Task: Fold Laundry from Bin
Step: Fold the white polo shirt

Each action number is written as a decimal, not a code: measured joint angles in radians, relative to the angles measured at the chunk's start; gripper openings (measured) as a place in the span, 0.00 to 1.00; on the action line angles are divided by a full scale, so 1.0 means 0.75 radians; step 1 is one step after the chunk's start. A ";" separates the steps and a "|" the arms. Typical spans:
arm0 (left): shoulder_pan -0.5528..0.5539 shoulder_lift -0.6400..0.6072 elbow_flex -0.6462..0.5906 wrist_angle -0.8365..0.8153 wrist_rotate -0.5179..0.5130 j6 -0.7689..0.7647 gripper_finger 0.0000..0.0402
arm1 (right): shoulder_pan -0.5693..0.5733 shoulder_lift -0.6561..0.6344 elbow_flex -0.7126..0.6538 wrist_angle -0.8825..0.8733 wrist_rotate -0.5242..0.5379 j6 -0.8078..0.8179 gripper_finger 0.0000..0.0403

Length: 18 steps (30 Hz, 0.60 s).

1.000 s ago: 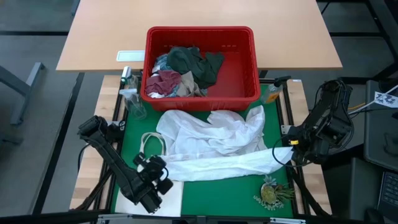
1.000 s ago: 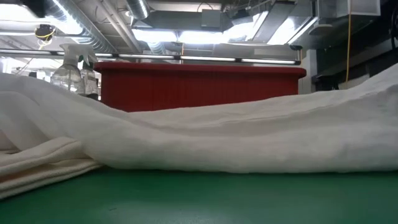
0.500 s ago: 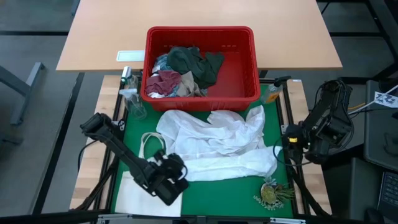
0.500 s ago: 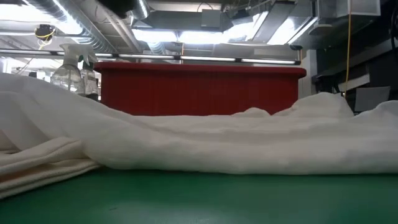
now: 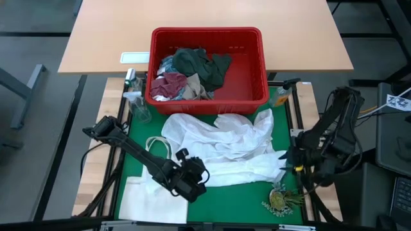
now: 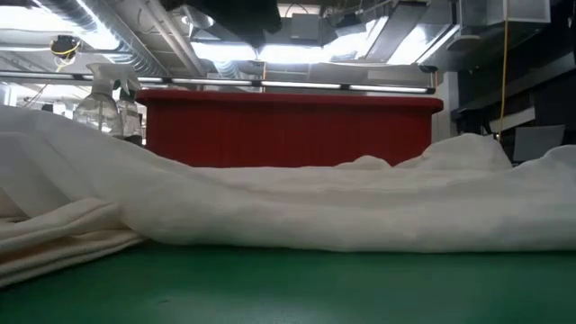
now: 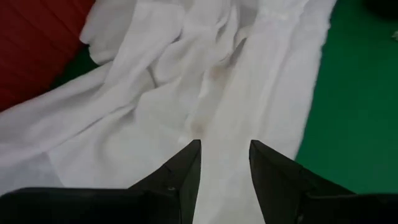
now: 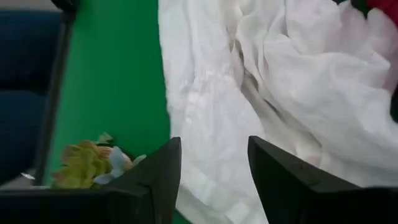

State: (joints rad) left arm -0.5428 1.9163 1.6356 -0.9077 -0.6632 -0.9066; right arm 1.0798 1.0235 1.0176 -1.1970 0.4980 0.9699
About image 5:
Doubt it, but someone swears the maroon garment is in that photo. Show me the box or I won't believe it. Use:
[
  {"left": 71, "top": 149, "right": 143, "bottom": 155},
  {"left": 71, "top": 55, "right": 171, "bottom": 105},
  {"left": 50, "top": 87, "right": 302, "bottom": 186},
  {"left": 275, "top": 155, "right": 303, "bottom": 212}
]
[{"left": 150, "top": 72, "right": 188, "bottom": 100}]

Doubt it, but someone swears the white paper fiducial tag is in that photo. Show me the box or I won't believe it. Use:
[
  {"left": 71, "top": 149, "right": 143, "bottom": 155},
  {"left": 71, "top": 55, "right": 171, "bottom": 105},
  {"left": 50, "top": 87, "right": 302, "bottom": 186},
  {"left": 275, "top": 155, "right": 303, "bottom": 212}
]
[{"left": 386, "top": 94, "right": 411, "bottom": 112}]

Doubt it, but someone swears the black aluminium table frame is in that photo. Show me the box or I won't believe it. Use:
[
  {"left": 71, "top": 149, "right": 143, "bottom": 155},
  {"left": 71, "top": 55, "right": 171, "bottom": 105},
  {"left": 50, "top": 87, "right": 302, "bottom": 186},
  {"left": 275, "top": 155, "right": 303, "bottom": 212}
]
[{"left": 72, "top": 75, "right": 343, "bottom": 231}]

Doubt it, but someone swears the grey cabinet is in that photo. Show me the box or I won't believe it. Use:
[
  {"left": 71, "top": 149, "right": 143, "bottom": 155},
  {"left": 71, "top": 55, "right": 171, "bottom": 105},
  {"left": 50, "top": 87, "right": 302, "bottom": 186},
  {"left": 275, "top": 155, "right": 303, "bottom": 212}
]
[{"left": 375, "top": 82, "right": 411, "bottom": 177}]

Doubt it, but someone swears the grey metal table leg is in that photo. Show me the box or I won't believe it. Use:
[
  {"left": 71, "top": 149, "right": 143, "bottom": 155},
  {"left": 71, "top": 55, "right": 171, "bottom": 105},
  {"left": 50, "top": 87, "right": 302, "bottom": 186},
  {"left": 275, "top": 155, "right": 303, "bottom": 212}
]
[{"left": 0, "top": 64, "right": 46, "bottom": 130}]

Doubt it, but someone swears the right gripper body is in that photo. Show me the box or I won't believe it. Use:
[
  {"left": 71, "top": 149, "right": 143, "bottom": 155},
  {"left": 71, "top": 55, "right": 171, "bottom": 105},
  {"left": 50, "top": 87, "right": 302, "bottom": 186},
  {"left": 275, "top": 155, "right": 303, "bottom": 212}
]
[{"left": 287, "top": 146, "right": 325, "bottom": 176}]

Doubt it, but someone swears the yellow power plug cable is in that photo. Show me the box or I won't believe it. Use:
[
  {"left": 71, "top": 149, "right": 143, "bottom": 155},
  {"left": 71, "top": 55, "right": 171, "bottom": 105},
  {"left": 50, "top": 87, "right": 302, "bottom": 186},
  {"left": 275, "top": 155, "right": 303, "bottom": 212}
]
[{"left": 361, "top": 105, "right": 380, "bottom": 115}]

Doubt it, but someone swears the clear spray bottle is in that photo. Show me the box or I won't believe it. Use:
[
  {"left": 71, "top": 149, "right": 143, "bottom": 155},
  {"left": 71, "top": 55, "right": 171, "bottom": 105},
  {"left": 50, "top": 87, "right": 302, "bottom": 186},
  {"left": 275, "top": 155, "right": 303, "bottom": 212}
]
[{"left": 123, "top": 91, "right": 153, "bottom": 124}]

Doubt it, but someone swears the green table mat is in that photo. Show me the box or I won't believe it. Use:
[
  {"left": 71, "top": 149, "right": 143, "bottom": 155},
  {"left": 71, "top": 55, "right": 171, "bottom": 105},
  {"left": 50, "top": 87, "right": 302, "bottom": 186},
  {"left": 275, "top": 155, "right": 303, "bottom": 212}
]
[{"left": 114, "top": 86, "right": 304, "bottom": 225}]

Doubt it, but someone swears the red plastic laundry bin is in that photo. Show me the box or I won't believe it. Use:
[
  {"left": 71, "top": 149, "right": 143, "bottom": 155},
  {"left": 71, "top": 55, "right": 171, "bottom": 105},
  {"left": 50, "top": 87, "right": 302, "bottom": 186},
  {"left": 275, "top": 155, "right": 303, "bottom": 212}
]
[{"left": 144, "top": 26, "right": 270, "bottom": 116}]

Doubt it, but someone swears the dark keyboard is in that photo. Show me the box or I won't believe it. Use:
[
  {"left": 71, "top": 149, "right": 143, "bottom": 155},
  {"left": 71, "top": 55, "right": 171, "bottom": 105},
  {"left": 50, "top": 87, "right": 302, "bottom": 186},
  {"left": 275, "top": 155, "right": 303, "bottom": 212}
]
[{"left": 389, "top": 176, "right": 411, "bottom": 222}]

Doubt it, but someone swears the black computer mouse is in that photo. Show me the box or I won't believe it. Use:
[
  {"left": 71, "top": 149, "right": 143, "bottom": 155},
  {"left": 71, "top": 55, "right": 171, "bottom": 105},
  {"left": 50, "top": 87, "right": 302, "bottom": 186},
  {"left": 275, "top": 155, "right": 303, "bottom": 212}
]
[{"left": 377, "top": 214, "right": 398, "bottom": 231}]

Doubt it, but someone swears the dark green garment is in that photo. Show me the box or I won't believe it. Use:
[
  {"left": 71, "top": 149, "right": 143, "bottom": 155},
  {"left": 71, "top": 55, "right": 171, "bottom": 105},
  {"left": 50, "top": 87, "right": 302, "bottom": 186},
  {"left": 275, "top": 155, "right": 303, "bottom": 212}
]
[{"left": 172, "top": 47, "right": 232, "bottom": 92}]

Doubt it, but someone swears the white linen shirt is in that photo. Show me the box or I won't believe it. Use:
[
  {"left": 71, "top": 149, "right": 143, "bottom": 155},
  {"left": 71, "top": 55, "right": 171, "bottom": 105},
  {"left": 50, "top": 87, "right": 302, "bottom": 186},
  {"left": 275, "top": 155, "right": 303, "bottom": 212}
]
[{"left": 161, "top": 108, "right": 288, "bottom": 187}]

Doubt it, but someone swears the silver camera mount bar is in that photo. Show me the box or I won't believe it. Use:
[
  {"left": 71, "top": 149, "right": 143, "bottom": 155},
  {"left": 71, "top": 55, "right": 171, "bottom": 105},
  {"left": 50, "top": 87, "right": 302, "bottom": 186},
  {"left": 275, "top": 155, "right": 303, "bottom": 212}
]
[{"left": 99, "top": 219, "right": 317, "bottom": 231}]

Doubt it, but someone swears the white canvas tote bag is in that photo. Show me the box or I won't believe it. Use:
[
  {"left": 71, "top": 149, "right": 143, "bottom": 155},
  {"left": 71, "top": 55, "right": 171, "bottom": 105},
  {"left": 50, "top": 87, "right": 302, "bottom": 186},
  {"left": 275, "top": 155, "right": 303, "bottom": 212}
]
[{"left": 118, "top": 136, "right": 189, "bottom": 225}]

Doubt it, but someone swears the white cable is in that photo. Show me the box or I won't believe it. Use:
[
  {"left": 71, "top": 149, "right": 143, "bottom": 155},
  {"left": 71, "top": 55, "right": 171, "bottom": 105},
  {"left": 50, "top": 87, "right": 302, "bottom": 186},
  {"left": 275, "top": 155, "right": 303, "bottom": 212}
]
[{"left": 361, "top": 87, "right": 411, "bottom": 119}]

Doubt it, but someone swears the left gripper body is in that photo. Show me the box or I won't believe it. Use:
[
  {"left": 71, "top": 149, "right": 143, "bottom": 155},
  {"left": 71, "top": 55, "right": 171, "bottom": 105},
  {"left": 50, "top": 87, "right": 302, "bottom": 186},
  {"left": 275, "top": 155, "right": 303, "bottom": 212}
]
[{"left": 166, "top": 162, "right": 210, "bottom": 203}]

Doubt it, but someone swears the light wooden desk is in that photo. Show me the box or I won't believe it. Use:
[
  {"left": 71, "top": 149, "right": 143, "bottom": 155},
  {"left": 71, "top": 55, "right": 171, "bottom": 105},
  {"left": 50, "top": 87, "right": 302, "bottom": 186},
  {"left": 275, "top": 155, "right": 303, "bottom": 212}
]
[{"left": 57, "top": 0, "right": 354, "bottom": 75}]

